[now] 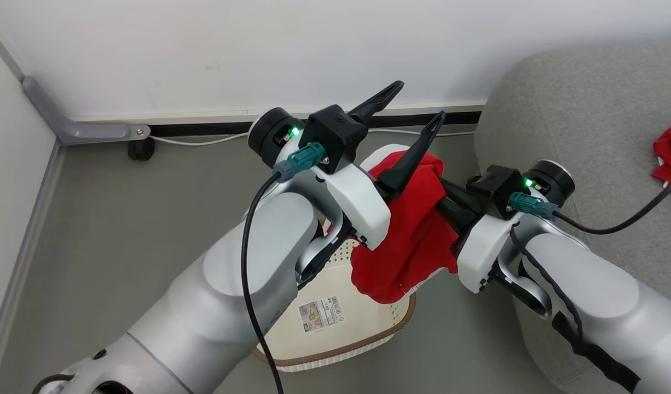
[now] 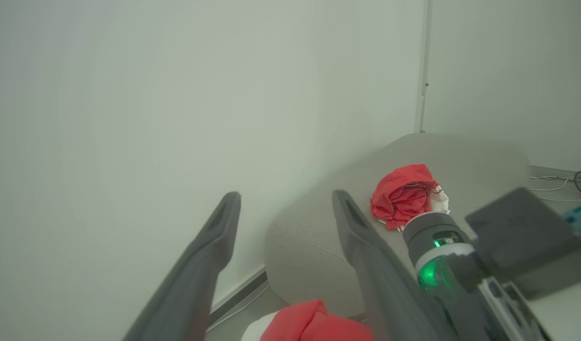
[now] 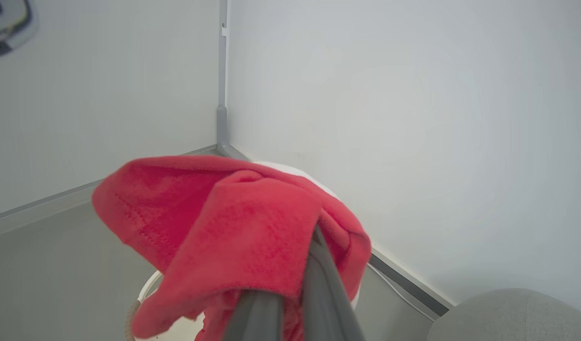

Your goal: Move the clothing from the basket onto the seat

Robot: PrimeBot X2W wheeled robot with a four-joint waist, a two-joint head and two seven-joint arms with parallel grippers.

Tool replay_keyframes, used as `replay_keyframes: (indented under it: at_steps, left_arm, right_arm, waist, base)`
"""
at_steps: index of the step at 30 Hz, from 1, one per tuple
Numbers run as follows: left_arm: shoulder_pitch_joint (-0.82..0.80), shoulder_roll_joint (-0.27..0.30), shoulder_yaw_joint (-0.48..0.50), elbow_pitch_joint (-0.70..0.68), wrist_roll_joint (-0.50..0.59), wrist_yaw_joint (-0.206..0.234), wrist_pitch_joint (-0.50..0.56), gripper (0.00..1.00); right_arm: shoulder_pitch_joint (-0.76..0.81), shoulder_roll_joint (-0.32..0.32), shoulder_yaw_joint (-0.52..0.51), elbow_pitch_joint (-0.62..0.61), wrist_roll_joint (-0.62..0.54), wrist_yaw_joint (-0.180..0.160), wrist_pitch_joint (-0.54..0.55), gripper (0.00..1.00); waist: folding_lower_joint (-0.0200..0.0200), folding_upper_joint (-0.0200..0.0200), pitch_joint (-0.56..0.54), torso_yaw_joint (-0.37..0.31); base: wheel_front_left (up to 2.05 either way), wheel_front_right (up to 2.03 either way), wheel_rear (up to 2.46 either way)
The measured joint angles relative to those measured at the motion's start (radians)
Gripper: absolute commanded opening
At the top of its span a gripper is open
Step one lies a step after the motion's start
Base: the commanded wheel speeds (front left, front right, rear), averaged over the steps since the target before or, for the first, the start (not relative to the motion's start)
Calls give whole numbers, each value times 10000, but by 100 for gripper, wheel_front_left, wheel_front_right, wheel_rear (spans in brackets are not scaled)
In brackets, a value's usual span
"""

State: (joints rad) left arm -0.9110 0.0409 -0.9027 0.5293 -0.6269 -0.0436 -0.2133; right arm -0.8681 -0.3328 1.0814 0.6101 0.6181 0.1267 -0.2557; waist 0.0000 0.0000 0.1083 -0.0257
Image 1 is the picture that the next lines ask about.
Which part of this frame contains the teal cable connector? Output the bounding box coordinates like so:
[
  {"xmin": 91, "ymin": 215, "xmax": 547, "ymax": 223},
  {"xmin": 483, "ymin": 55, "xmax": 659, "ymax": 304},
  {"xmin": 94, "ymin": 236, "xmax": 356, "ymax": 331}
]
[
  {"xmin": 274, "ymin": 141, "xmax": 326, "ymax": 183},
  {"xmin": 508, "ymin": 192, "xmax": 559, "ymax": 221}
]

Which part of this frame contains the teal left cable connector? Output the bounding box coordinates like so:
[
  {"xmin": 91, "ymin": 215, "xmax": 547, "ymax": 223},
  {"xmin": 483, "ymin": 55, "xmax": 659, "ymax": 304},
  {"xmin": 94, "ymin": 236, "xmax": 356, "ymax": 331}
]
[{"xmin": 274, "ymin": 141, "xmax": 326, "ymax": 183}]

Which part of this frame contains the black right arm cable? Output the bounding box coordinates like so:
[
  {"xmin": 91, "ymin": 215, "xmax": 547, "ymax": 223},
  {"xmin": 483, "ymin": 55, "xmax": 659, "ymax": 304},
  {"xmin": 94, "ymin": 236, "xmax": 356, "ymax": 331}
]
[{"xmin": 554, "ymin": 171, "xmax": 671, "ymax": 235}]

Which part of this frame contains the grey metal frame bracket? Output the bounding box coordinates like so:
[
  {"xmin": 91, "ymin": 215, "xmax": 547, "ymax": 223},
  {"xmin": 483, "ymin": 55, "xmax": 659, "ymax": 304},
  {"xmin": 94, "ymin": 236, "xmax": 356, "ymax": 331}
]
[{"xmin": 22, "ymin": 76, "xmax": 151, "ymax": 145}]

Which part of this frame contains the black sleeved arm cable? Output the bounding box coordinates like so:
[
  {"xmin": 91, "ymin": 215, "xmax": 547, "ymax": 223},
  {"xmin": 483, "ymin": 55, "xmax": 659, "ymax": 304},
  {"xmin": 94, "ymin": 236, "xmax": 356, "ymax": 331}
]
[{"xmin": 510, "ymin": 224, "xmax": 641, "ymax": 392}]

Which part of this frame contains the black baseboard strip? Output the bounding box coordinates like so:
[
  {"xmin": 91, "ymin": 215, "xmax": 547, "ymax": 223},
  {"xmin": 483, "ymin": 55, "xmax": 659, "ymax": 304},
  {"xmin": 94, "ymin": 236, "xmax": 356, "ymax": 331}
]
[{"xmin": 149, "ymin": 111, "xmax": 483, "ymax": 137}]

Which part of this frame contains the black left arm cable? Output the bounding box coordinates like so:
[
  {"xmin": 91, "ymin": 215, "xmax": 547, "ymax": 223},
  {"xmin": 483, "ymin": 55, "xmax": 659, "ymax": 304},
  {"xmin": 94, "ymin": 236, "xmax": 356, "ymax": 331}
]
[{"xmin": 240, "ymin": 172, "xmax": 286, "ymax": 394}]

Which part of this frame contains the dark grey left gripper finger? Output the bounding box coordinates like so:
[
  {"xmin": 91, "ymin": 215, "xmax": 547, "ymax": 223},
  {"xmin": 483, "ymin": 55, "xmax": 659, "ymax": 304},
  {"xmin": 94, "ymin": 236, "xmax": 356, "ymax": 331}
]
[
  {"xmin": 378, "ymin": 111, "xmax": 447, "ymax": 193},
  {"xmin": 348, "ymin": 80, "xmax": 405, "ymax": 125}
]

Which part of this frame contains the grey panel bottom rail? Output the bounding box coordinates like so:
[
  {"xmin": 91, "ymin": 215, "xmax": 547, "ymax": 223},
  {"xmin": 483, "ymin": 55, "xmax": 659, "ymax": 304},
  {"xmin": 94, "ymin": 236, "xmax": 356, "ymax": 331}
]
[{"xmin": 0, "ymin": 140, "xmax": 66, "ymax": 378}]

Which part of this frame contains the grey fabric sofa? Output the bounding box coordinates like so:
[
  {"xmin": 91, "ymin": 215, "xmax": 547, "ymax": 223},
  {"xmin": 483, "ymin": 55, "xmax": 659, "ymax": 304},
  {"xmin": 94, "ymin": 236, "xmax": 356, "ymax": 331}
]
[{"xmin": 474, "ymin": 38, "xmax": 671, "ymax": 394}]

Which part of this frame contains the thin white floor cable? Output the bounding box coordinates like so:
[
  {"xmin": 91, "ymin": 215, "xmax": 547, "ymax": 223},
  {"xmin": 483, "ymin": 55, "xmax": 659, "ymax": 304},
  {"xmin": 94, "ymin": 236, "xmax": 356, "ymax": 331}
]
[{"xmin": 149, "ymin": 129, "xmax": 476, "ymax": 147}]

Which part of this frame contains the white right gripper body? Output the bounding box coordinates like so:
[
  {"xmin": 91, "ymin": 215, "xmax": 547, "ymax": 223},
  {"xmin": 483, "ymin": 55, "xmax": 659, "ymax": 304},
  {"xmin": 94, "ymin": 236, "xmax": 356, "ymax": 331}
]
[{"xmin": 457, "ymin": 212, "xmax": 525, "ymax": 293}]

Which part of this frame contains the teal right cable connector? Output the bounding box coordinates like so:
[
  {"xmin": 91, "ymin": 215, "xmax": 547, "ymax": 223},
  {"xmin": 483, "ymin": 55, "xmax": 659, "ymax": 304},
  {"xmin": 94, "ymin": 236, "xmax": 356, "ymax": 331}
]
[{"xmin": 508, "ymin": 192, "xmax": 559, "ymax": 221}]

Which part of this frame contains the cream perforated laundry basket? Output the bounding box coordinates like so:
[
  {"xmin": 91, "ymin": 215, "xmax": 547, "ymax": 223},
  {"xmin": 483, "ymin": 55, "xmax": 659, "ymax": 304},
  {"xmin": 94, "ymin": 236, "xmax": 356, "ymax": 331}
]
[{"xmin": 252, "ymin": 143, "xmax": 417, "ymax": 374}]

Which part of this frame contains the paper basket label sticker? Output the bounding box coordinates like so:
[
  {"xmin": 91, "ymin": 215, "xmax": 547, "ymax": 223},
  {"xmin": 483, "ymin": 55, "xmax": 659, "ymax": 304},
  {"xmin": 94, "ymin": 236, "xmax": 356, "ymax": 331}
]
[{"xmin": 298, "ymin": 296, "xmax": 345, "ymax": 332}]

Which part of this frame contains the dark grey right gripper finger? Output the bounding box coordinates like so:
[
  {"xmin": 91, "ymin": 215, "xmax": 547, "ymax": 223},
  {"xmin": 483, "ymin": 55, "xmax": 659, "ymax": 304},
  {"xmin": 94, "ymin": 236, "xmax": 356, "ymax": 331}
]
[
  {"xmin": 438, "ymin": 178, "xmax": 484, "ymax": 211},
  {"xmin": 435, "ymin": 197, "xmax": 481, "ymax": 241}
]

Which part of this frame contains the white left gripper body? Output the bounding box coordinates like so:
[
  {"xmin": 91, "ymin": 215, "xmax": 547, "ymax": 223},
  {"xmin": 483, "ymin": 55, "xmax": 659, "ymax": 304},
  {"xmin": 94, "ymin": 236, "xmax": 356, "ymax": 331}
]
[{"xmin": 314, "ymin": 161, "xmax": 392, "ymax": 251}]

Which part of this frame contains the black caster wheel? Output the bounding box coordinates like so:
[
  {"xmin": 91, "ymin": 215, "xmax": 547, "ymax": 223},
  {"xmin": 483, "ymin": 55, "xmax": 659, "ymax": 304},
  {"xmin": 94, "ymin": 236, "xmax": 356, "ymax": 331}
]
[{"xmin": 128, "ymin": 138, "xmax": 155, "ymax": 161}]

